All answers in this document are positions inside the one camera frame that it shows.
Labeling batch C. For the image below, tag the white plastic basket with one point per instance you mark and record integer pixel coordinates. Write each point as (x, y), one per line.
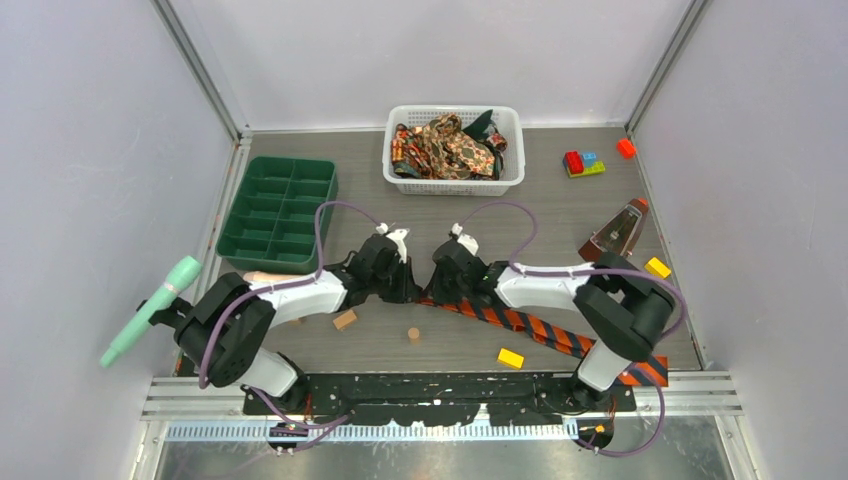
(508, 124)

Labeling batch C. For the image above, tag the brown wooden metronome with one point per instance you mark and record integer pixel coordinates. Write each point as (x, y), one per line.
(618, 235)

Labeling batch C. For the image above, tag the small round wooden disc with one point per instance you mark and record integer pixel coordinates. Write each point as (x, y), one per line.
(414, 335)

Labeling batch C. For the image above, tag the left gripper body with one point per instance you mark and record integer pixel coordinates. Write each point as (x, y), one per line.
(392, 286)

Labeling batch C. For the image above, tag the mint green microphone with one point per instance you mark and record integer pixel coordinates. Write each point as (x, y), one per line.
(180, 277)

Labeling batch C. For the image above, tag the orange navy striped tie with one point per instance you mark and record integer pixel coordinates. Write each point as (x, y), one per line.
(655, 370)

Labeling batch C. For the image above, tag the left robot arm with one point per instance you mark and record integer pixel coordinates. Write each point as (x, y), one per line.
(226, 329)

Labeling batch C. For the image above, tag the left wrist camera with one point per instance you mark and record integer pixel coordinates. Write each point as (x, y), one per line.
(398, 237)

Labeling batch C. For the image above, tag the yellow toy brick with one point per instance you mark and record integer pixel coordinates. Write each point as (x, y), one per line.
(510, 359)
(658, 268)

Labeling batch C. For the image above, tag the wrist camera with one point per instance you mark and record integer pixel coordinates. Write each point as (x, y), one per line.
(398, 237)
(467, 241)

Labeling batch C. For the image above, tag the dark green tie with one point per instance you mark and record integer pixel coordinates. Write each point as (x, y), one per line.
(480, 127)

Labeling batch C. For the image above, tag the stacked lego bricks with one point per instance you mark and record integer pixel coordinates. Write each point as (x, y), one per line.
(581, 164)

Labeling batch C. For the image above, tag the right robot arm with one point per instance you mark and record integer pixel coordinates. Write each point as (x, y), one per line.
(628, 311)

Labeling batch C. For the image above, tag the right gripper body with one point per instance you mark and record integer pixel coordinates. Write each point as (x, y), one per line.
(445, 291)

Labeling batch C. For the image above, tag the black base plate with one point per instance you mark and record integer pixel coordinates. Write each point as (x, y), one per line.
(435, 399)

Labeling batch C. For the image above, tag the red toy brick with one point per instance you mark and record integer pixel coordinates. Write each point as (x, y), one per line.
(626, 148)

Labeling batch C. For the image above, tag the green compartment tray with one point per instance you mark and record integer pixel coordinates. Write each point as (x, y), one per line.
(270, 224)

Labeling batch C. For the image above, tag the small wooden block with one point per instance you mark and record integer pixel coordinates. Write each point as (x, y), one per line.
(344, 320)

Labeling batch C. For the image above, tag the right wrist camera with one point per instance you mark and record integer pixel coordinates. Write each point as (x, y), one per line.
(467, 241)

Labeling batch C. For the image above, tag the floral patterned tie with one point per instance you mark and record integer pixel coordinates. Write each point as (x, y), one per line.
(440, 150)

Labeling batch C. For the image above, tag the wooden cylinder peg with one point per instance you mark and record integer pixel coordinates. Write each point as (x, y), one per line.
(266, 278)

